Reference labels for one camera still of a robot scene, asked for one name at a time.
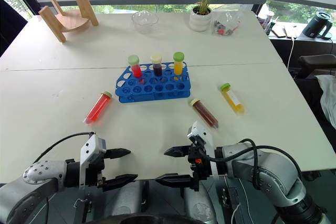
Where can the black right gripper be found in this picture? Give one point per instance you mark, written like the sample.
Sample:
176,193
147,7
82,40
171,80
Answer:
200,167

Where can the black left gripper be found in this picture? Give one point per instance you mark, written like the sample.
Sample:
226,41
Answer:
95,172

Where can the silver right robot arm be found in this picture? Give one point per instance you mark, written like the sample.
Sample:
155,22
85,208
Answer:
273,167

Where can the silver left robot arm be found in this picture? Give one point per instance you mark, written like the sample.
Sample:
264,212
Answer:
39,172

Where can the brown tube cream cap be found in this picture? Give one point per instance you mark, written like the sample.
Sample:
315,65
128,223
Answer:
206,113

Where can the red tube pale cap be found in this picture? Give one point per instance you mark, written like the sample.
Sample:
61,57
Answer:
98,108

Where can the blue test tube rack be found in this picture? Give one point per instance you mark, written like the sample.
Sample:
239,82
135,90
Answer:
157,95

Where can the yellow tube green cap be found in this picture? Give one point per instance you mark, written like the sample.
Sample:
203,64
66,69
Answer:
233,100

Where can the red tube bright green cap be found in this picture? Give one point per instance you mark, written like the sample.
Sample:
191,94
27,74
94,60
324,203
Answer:
136,71

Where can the orange tube green cap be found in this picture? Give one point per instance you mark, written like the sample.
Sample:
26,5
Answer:
178,68

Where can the dark purple tube cream cap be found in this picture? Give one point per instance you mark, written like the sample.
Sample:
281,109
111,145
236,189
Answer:
157,69

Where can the grey rounded housing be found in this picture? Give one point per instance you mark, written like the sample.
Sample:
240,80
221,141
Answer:
126,200
200,205

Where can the potted plant white pot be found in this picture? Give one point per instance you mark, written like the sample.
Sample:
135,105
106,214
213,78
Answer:
200,22

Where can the clear glass bowl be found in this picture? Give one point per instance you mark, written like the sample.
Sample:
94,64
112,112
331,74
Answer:
144,22

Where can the clear plastic bag with parts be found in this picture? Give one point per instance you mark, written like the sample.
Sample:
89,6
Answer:
225,24

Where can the wooden stand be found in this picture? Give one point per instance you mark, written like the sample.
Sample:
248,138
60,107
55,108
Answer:
73,20

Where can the white cloth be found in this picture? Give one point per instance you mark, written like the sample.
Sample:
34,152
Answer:
329,95

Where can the brown flat case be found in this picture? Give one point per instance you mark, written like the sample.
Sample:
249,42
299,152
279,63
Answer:
278,32

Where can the dark cylindrical container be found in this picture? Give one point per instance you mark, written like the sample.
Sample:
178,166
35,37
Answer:
265,20

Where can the black chair armrest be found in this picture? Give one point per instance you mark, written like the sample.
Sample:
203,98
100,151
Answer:
317,60

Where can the white flat device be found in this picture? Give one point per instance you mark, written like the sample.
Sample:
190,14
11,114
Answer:
291,32

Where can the dark green kettle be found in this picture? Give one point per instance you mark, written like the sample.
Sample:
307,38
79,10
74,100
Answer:
316,26

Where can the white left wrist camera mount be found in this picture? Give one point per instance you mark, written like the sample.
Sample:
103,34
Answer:
89,150

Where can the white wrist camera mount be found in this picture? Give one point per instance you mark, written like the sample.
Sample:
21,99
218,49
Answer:
89,150
201,132

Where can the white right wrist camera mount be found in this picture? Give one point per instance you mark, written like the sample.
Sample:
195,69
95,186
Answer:
201,132

